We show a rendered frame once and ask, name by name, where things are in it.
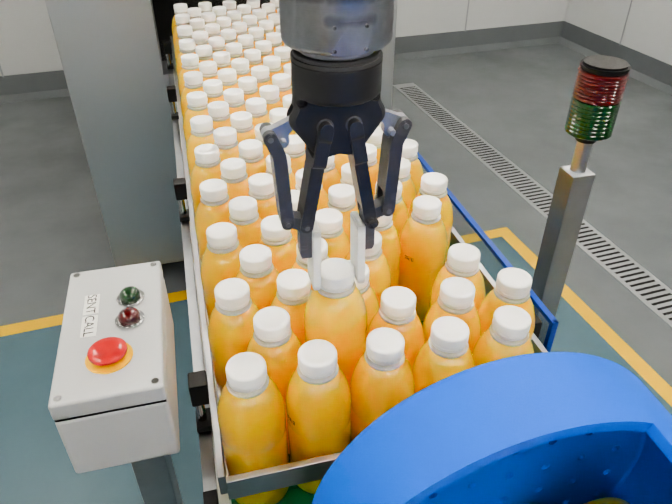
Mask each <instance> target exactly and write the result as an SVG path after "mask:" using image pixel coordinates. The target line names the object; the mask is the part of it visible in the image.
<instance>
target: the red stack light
mask: <svg viewBox="0 0 672 504"><path fill-rule="evenodd" d="M629 74H630V73H629V72H628V73H626V74H625V75H622V76H601V75H595V74H592V73H589V72H586V71H585V70H583V69H582V67H581V66H579V68H578V72H577V76H576V81H575V85H574V89H573V93H572V95H573V97H574V98H575V99H576V100H578V101H580V102H582V103H585V104H589V105H594V106H614V105H617V104H619V103H620V102H621V101H622V98H623V95H624V91H625V87H626V84H627V81H628V77H629Z"/></svg>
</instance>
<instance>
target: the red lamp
mask: <svg viewBox="0 0 672 504"><path fill-rule="evenodd" d="M140 317H141V315H140V312H139V310H138V309H137V308H135V307H126V308H124V309H122V310H121V311H120V312H119V314H118V321H119V323H121V324H123V325H131V324H134V323H136V322H137V321H138V320H139V319H140Z"/></svg>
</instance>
